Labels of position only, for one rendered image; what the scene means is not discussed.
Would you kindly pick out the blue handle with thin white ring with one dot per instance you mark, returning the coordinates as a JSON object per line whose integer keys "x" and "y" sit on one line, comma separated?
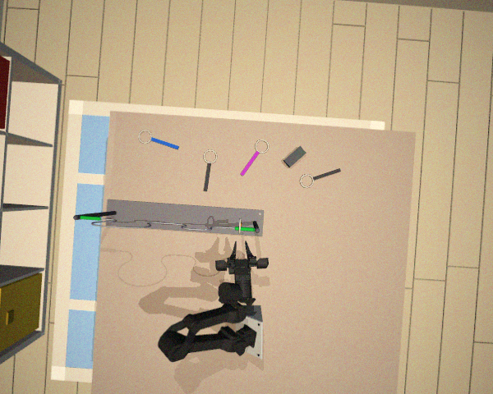
{"x": 158, "y": 141}

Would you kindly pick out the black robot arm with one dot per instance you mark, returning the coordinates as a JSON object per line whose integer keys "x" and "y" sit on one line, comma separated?
{"x": 176, "y": 345}

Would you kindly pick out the purple flat bar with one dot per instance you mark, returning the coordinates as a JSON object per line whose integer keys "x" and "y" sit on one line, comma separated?
{"x": 254, "y": 157}

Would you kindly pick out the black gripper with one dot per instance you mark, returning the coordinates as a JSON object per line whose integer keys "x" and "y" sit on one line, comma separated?
{"x": 222, "y": 265}

